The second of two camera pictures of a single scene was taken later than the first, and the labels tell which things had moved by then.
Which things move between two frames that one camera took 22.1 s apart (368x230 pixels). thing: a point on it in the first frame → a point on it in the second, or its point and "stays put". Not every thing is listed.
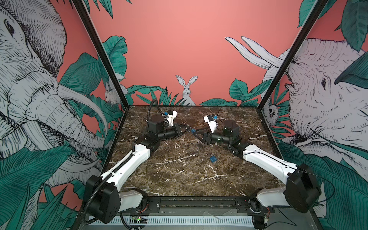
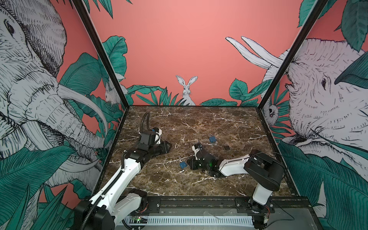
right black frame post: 317,6 stays put
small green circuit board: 138,219 stays put
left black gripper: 177,128 → 165,149
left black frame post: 102,50 stays put
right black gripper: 209,137 → 192,166
